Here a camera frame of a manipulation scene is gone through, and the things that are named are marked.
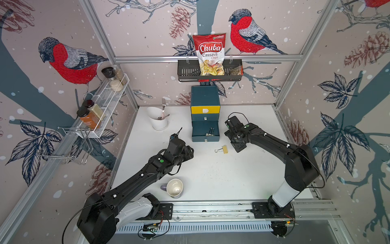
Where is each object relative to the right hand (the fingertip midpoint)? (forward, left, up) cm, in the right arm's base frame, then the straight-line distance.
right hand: (227, 138), depth 90 cm
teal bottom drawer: (+15, +17, -11) cm, 26 cm away
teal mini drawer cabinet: (+24, +16, +13) cm, 32 cm away
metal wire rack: (-22, +67, +27) cm, 76 cm away
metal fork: (+25, +43, +6) cm, 51 cm away
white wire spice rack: (+13, +71, +19) cm, 75 cm away
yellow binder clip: (+10, +8, -9) cm, 16 cm away
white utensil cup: (+19, +49, -4) cm, 53 cm away
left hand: (-10, +20, +5) cm, 23 cm away
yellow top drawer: (+14, +14, +10) cm, 22 cm away
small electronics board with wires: (-46, +38, -12) cm, 61 cm away
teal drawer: (+15, +13, +3) cm, 20 cm away
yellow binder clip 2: (-2, 0, -10) cm, 10 cm away
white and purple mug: (-27, +30, -8) cm, 41 cm away
